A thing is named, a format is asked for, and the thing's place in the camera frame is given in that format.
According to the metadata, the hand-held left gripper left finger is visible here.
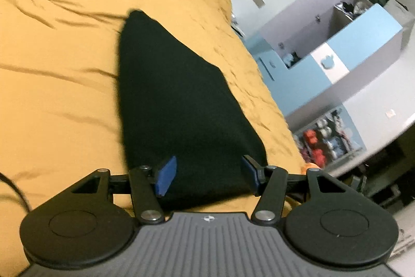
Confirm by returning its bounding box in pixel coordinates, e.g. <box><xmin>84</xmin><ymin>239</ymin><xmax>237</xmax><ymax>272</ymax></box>
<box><xmin>71</xmin><ymin>155</ymin><xmax>178</xmax><ymax>224</ymax></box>

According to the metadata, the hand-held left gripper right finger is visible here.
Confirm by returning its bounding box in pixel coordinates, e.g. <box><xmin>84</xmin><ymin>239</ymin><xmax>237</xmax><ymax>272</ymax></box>
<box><xmin>241</xmin><ymin>154</ymin><xmax>348</xmax><ymax>224</ymax></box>

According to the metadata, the black garment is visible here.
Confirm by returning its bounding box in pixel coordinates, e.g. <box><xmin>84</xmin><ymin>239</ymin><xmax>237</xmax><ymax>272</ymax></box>
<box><xmin>116</xmin><ymin>9</ymin><xmax>268</xmax><ymax>211</ymax></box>

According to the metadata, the clear bin of yarn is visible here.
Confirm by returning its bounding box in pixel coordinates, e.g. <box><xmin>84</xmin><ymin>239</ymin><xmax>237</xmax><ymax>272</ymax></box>
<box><xmin>293</xmin><ymin>110</ymin><xmax>357</xmax><ymax>169</ymax></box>

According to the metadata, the white table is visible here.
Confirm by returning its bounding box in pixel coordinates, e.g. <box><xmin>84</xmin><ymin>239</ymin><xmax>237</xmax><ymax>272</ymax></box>
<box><xmin>319</xmin><ymin>69</ymin><xmax>415</xmax><ymax>178</ymax></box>

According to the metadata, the yellow bed blanket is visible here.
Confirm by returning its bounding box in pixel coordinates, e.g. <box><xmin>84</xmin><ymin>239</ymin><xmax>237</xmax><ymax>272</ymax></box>
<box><xmin>0</xmin><ymin>0</ymin><xmax>307</xmax><ymax>277</ymax></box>

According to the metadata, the blue and white storage cabinet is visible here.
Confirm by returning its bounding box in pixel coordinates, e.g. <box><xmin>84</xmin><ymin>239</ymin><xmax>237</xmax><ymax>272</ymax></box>
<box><xmin>245</xmin><ymin>0</ymin><xmax>415</xmax><ymax>170</ymax></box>

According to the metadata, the black cable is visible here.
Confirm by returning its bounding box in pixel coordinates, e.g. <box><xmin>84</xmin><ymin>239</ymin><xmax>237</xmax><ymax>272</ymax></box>
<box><xmin>0</xmin><ymin>171</ymin><xmax>32</xmax><ymax>212</ymax></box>

